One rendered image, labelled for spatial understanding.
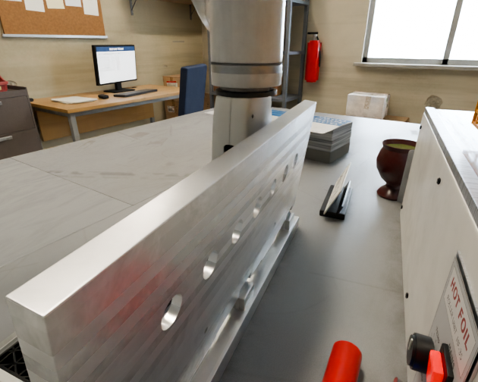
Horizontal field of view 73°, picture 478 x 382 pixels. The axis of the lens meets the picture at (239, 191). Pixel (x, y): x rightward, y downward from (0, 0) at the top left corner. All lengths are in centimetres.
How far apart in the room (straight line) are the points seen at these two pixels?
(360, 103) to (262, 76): 312
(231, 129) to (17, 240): 41
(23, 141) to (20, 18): 105
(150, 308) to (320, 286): 31
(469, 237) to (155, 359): 20
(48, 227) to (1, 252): 8
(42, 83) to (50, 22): 52
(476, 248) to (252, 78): 26
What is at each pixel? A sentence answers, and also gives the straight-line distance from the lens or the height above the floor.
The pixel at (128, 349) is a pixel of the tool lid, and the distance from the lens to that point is 18.
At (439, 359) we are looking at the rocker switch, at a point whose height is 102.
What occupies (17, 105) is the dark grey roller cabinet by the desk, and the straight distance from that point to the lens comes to 285.
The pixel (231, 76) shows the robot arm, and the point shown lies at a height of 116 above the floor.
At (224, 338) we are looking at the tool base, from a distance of 36.
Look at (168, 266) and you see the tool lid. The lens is 18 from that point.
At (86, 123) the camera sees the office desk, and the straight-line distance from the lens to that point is 349.
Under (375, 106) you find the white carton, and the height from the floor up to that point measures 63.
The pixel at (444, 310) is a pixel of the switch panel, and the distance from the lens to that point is 27.
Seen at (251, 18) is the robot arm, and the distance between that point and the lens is 37.
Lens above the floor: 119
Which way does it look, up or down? 25 degrees down
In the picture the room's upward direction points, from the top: straight up
